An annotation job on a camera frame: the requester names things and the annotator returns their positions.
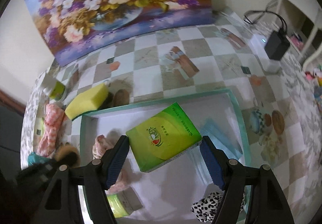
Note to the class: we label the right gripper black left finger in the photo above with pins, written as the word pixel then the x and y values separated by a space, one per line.
pixel 115 160

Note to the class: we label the pink white zigzag cloth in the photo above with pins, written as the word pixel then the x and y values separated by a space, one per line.
pixel 54 116

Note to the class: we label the checkered patterned tablecloth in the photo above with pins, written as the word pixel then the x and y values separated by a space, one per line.
pixel 183 61

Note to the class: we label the white tray with green rim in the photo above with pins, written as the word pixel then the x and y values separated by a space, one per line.
pixel 165 170

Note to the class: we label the white green pill bottle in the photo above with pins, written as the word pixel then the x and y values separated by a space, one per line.
pixel 53 88

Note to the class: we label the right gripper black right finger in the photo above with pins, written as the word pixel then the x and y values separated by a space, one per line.
pixel 209 152

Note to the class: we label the white power strip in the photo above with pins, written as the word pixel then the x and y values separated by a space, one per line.
pixel 257 43

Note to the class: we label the black power adapter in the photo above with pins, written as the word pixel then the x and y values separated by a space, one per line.
pixel 277 45

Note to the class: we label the green tissue pack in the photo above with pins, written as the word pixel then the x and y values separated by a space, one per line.
pixel 162 138
pixel 124 203

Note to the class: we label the floral painting canvas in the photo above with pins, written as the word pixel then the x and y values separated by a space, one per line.
pixel 74 28

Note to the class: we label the teal plastic box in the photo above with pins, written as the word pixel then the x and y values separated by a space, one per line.
pixel 35 159

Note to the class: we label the white shelf frame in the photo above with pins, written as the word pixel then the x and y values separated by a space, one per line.
pixel 307 22

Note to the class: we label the green yellow scouring sponge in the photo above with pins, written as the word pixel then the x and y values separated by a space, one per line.
pixel 96 98

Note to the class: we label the black white spotted cloth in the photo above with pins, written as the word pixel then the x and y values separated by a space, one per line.
pixel 206 209

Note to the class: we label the pink floral cloth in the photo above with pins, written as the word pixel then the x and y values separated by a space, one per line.
pixel 100 151

